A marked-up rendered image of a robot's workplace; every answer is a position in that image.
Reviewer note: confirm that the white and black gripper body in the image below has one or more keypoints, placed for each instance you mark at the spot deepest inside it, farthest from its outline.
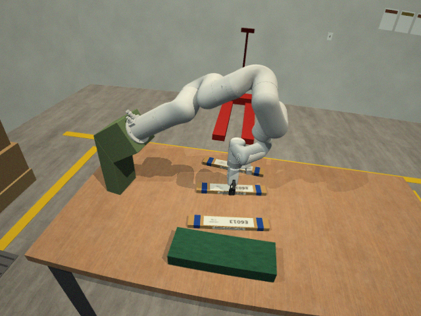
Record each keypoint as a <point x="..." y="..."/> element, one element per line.
<point x="232" y="174"/>

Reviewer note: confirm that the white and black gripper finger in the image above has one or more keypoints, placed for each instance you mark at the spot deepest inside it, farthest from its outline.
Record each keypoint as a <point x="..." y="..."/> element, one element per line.
<point x="232" y="190"/>

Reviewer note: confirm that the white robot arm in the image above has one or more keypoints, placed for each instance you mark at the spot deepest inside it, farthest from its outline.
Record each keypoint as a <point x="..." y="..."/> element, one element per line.
<point x="265" y="103"/>

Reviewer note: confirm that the tan box with blue bands and white label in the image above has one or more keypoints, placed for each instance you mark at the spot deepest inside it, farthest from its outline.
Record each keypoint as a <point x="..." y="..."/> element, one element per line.
<point x="228" y="223"/>
<point x="222" y="164"/>
<point x="240" y="189"/>

